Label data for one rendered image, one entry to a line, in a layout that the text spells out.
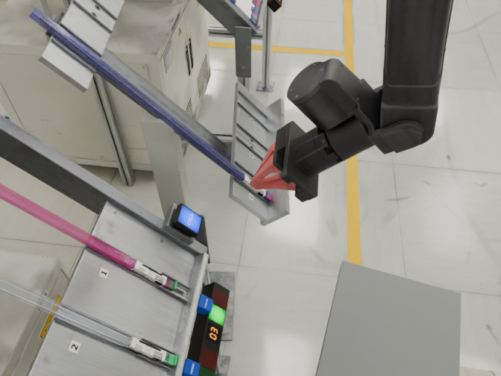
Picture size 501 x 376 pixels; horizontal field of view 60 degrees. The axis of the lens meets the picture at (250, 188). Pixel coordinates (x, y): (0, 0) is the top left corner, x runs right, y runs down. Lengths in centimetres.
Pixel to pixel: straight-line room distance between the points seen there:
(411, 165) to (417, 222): 32
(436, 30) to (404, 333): 61
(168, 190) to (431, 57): 69
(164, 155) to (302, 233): 90
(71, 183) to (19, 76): 108
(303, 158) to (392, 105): 14
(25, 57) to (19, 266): 88
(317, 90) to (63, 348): 45
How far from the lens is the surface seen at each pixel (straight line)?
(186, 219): 75
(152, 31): 161
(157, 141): 90
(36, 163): 73
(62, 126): 186
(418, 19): 44
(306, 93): 50
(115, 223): 73
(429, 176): 204
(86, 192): 74
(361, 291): 93
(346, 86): 51
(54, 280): 100
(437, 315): 95
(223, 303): 83
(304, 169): 58
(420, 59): 46
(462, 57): 286
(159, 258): 75
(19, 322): 95
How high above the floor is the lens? 140
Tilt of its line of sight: 49 degrees down
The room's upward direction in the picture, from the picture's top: straight up
